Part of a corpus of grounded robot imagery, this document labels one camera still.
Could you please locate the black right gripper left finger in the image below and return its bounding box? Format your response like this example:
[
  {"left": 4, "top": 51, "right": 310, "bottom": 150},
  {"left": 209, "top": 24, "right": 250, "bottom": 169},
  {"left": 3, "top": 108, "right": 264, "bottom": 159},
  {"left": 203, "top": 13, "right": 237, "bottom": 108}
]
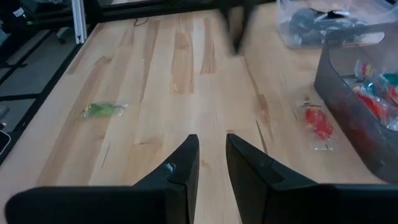
[{"left": 132, "top": 134, "right": 200, "bottom": 224}]

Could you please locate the red ring pop candy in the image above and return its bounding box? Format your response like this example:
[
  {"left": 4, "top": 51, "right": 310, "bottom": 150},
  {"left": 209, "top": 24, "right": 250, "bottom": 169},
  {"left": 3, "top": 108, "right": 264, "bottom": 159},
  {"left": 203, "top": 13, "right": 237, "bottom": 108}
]
[
  {"left": 356, "top": 91, "right": 392, "bottom": 127},
  {"left": 357, "top": 62, "right": 376, "bottom": 80},
  {"left": 300, "top": 99, "right": 338, "bottom": 152}
]

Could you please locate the grey translucent plastic bin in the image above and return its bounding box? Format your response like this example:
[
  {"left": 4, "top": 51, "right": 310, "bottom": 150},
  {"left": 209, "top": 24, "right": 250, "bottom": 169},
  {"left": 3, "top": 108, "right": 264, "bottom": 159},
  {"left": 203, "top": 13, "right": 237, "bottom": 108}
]
[{"left": 313, "top": 21, "right": 398, "bottom": 184}]

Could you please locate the blue ring pop candy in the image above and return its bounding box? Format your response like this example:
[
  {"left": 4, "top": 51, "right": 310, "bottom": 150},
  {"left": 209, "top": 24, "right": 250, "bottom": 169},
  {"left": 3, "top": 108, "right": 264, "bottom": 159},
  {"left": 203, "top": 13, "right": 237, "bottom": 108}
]
[{"left": 373, "top": 73, "right": 398, "bottom": 94}]

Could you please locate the silver aluminium bar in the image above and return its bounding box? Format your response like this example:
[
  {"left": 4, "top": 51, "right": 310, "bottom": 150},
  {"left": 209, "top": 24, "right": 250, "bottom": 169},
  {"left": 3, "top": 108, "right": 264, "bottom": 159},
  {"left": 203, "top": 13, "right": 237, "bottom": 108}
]
[{"left": 71, "top": 0, "right": 88, "bottom": 45}]

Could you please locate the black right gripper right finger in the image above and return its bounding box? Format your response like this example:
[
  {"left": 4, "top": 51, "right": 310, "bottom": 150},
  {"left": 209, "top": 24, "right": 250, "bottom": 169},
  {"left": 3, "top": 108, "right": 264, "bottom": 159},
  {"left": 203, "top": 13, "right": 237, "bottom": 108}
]
[{"left": 226, "top": 133, "right": 318, "bottom": 224}]

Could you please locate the green ring pop candy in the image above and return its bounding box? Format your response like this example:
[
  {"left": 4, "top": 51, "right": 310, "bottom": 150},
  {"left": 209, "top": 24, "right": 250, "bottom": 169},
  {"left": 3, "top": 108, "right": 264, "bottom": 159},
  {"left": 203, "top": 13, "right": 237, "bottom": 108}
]
[{"left": 82, "top": 101, "right": 129, "bottom": 119}]

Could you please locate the clear plastic bin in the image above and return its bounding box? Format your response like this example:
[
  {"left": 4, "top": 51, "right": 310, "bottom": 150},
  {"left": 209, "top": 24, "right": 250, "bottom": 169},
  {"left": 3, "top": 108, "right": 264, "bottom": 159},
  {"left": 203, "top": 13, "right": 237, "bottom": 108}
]
[{"left": 275, "top": 0, "right": 398, "bottom": 50}]

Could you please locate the dark Hershey's chocolate bar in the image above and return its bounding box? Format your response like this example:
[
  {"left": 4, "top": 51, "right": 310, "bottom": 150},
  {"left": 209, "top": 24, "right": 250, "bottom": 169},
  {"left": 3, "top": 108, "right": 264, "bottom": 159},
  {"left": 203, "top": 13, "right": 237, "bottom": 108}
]
[
  {"left": 325, "top": 12, "right": 369, "bottom": 43},
  {"left": 289, "top": 7, "right": 327, "bottom": 40}
]

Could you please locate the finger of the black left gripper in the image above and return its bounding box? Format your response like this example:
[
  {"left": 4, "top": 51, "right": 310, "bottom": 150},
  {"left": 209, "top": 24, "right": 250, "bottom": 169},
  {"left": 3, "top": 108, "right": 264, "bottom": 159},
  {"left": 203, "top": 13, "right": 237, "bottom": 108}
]
[
  {"left": 217, "top": 0, "right": 241, "bottom": 54},
  {"left": 236, "top": 0, "right": 259, "bottom": 54}
]

